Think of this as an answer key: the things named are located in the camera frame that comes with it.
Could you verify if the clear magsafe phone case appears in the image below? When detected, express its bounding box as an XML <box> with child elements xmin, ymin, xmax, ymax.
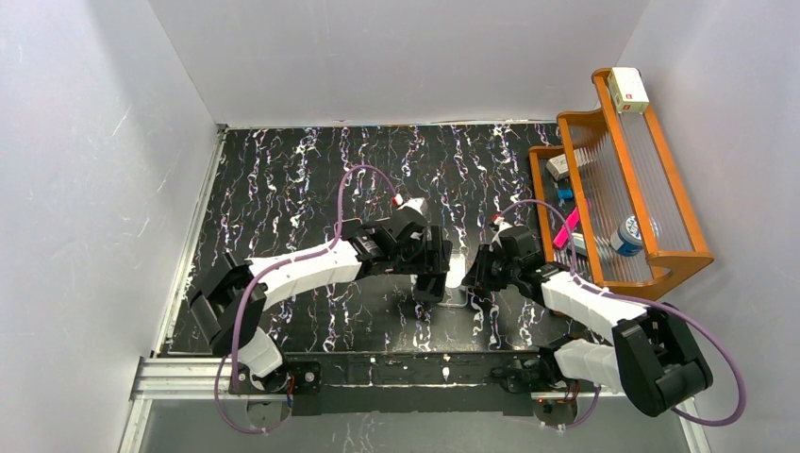
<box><xmin>438</xmin><ymin>250</ymin><xmax>468</xmax><ymax>309</ymax></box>

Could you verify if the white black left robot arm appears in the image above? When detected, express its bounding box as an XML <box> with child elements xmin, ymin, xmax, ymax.
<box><xmin>188</xmin><ymin>198</ymin><xmax>453</xmax><ymax>393</ymax></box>

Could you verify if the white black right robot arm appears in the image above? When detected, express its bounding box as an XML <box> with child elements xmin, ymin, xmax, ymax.
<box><xmin>461</xmin><ymin>226</ymin><xmax>713</xmax><ymax>417</ymax></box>

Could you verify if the light blue eraser block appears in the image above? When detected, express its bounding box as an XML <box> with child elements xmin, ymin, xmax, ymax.
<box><xmin>571</xmin><ymin>232</ymin><xmax>588</xmax><ymax>257</ymax></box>

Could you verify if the pink highlighter marker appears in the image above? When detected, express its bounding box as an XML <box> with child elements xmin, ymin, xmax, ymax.
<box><xmin>553</xmin><ymin>209</ymin><xmax>580</xmax><ymax>249</ymax></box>

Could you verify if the grey white small box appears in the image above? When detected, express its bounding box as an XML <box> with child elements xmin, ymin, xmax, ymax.
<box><xmin>545</xmin><ymin>154</ymin><xmax>569</xmax><ymax>180</ymax></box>

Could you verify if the orange wooden shelf rack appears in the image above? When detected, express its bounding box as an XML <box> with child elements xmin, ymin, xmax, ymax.
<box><xmin>528</xmin><ymin>68</ymin><xmax>714</xmax><ymax>300</ymax></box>

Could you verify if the blue white tape roll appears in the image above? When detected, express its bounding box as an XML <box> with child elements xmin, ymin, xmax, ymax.
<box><xmin>609</xmin><ymin>215</ymin><xmax>643</xmax><ymax>257</ymax></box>

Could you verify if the white box with red label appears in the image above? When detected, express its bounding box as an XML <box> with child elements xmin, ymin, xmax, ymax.
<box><xmin>607</xmin><ymin>67</ymin><xmax>649</xmax><ymax>114</ymax></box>

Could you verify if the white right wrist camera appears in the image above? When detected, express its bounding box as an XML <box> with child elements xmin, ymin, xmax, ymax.
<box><xmin>490</xmin><ymin>214</ymin><xmax>513</xmax><ymax>244</ymax></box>

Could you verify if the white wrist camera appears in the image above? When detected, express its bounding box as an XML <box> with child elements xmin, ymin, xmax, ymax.
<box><xmin>392</xmin><ymin>194</ymin><xmax>428</xmax><ymax>219</ymax></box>
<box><xmin>490</xmin><ymin>214</ymin><xmax>513</xmax><ymax>244</ymax></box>

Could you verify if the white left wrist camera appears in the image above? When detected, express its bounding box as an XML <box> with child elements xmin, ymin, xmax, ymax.
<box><xmin>392</xmin><ymin>194</ymin><xmax>428</xmax><ymax>219</ymax></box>

